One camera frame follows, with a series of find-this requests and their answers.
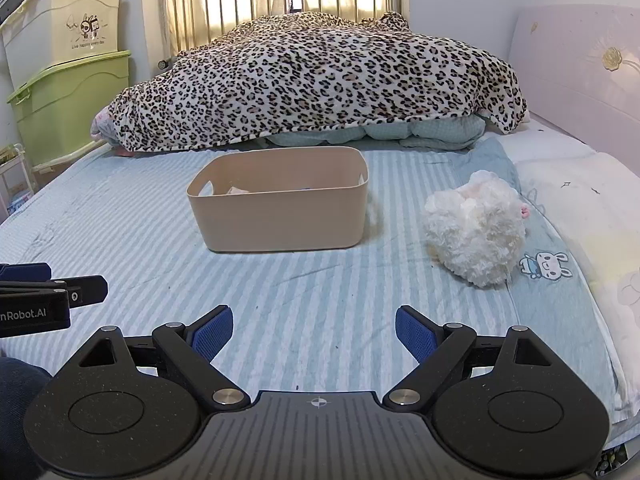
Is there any beige plastic storage basket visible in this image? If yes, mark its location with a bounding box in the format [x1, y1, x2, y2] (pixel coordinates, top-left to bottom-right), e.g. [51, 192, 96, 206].
[186, 146, 369, 252]

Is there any white fluffy plush toy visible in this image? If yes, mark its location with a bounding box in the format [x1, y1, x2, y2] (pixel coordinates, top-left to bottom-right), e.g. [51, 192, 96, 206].
[423, 170, 529, 288]

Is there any white wire rack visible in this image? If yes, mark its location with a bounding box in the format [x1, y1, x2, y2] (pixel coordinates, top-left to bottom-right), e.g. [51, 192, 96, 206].
[0, 143, 37, 222]

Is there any teal quilted comforter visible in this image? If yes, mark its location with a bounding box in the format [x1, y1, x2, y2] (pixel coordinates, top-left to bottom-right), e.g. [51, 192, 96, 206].
[267, 115, 486, 151]

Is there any green plastic storage bin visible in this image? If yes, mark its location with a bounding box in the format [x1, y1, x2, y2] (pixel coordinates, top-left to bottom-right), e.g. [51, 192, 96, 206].
[6, 51, 130, 168]

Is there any cream plastic storage bin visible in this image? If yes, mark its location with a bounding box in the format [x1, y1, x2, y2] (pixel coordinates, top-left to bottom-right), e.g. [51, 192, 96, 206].
[1, 0, 120, 89]

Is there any leopard print blanket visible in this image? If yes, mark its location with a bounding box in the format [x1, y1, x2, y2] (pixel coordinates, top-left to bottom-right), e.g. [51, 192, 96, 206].
[90, 12, 528, 153]

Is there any beige cloth in basket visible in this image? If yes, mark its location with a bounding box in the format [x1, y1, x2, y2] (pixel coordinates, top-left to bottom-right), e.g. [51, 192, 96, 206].
[227, 186, 250, 195]

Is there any pink headboard with flower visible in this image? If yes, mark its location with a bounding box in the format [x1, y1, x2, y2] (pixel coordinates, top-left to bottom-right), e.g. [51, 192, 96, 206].
[509, 4, 640, 172]

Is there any white pillow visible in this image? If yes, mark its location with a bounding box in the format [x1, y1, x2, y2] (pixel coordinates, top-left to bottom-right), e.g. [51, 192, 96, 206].
[497, 119, 639, 426]

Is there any striped light blue bedsheet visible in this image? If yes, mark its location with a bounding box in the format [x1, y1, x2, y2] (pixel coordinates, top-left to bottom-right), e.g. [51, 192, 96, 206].
[1, 141, 639, 446]

